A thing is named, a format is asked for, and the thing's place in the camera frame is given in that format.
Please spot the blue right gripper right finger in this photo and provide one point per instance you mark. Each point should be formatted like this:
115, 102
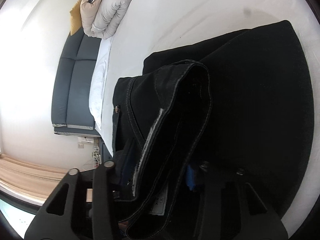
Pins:
190, 178

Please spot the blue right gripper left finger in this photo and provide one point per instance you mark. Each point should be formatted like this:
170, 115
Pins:
128, 167

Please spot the black denim pants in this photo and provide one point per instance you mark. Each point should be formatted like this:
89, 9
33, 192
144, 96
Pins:
237, 108

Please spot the grey upholstered headboard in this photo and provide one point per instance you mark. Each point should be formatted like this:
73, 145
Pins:
70, 114

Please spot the folded beige duvet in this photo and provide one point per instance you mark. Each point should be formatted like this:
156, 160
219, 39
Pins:
101, 18

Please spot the yellow pillow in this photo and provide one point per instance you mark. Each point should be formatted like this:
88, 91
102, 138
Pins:
75, 18

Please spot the white bed sheet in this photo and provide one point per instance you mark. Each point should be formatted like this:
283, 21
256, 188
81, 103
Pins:
154, 25

